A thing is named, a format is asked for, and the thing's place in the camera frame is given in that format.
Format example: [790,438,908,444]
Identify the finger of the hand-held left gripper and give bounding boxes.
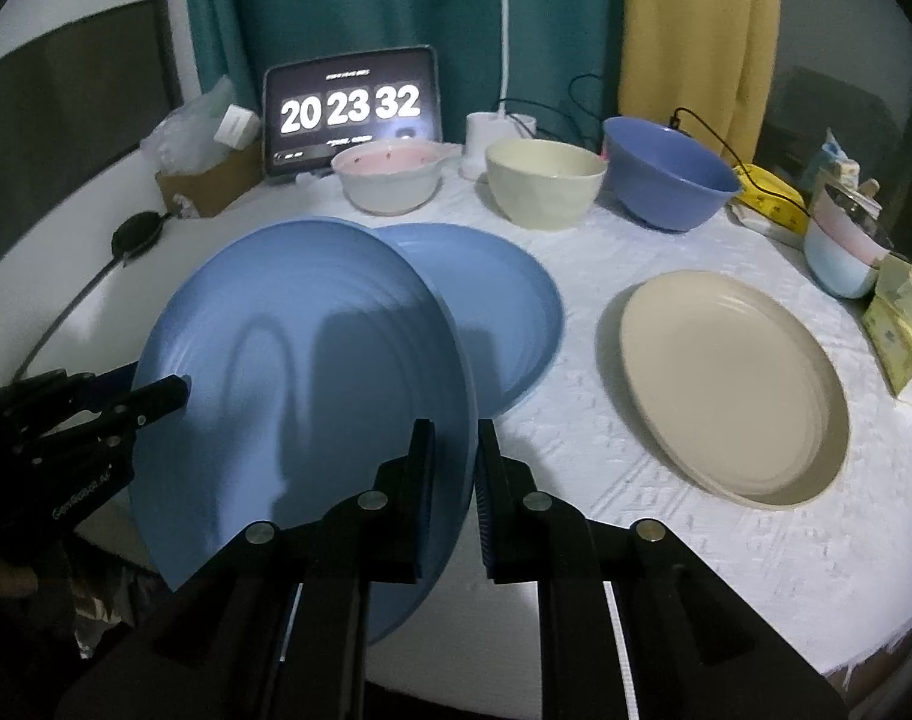
[47,362,140,395]
[100,375,192,428]

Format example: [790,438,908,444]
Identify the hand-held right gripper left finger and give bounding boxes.
[55,418,436,720]

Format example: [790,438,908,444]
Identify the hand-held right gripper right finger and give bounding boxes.
[475,418,851,720]

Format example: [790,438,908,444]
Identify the blue ribbed plate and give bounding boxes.
[373,223,566,417]
[130,217,479,646]

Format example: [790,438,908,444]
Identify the beige plate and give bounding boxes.
[597,270,852,512]

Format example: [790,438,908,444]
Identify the pink strawberry print bowl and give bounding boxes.
[331,139,457,215]

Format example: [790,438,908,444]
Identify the cream bowl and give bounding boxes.
[484,138,608,230]

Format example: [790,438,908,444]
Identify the clear plastic bag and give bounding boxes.
[139,75,236,170]

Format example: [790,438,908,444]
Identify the small white box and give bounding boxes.
[214,105,263,149]

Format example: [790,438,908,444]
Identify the white desk lamp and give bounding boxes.
[435,0,575,181]

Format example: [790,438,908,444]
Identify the tablet showing clock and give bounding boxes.
[263,45,443,187]

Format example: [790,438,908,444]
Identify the white paper packet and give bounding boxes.
[737,204,806,245]

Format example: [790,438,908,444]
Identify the light blue bowl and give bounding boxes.
[805,229,881,299]

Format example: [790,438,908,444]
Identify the yellow packet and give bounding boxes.
[730,163,808,235]

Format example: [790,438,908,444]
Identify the yellow tissue box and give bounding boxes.
[861,296,912,407]

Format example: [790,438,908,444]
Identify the teal curtain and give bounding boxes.
[182,0,629,166]

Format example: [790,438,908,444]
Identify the pale pink bowl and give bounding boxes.
[812,195,896,271]

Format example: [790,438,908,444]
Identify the yellow soft tissue pack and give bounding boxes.
[876,255,912,335]

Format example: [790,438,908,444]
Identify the blue snack packet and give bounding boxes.
[816,129,866,185]

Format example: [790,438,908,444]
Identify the yellow curtain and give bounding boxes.
[617,0,783,166]

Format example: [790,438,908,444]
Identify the black round puck with cable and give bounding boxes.
[6,211,173,391]

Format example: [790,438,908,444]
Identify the black charger cable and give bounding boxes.
[670,106,796,205]

